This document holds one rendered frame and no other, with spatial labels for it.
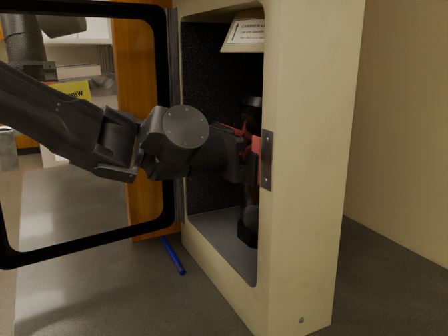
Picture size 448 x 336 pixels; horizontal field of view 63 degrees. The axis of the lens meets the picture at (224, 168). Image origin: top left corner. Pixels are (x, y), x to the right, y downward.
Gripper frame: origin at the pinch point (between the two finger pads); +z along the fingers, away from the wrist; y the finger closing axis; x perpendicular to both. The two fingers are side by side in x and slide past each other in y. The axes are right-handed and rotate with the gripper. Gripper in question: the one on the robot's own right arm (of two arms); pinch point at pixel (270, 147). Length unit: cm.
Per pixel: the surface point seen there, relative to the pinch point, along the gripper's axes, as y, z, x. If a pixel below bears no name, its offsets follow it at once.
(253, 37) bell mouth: -5.0, -6.9, -16.0
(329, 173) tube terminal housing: -14.9, -1.4, -0.3
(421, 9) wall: 1.7, 33.1, -22.6
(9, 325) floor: 139, -56, 118
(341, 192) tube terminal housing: -14.9, 0.8, 2.6
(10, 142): 11.6, -36.0, -1.5
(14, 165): 12.1, -35.9, 1.9
